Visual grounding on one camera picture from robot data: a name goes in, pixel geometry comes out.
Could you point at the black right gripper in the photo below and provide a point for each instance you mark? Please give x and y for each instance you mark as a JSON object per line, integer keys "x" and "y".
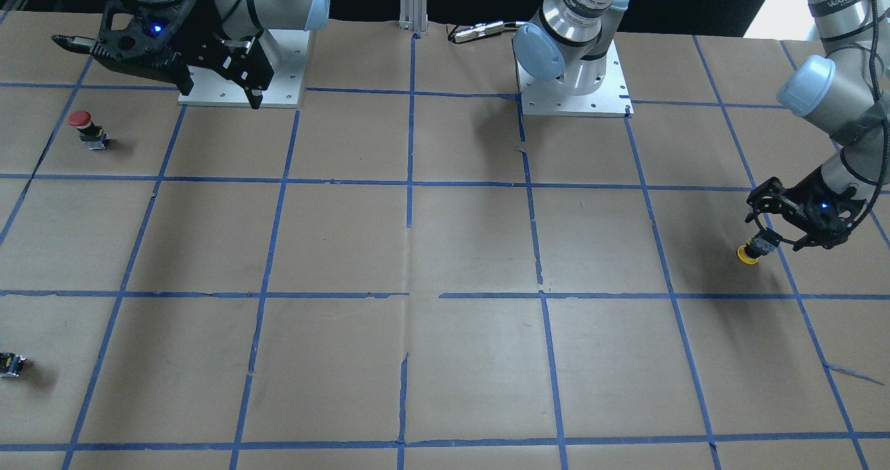
{"x": 203, "y": 30}

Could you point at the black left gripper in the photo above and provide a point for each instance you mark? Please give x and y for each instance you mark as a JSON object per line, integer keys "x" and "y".
{"x": 805, "y": 203}

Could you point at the yellow push button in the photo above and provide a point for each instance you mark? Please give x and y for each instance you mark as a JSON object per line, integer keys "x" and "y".
{"x": 760, "y": 245}

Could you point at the red push button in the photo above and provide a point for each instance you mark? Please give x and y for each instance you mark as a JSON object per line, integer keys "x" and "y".
{"x": 93, "y": 136}

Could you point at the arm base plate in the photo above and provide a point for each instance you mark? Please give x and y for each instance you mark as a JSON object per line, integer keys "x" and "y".
{"x": 595, "y": 88}
{"x": 265, "y": 72}

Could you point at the aluminium frame post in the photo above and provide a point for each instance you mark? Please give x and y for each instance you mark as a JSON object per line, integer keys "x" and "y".
{"x": 413, "y": 16}

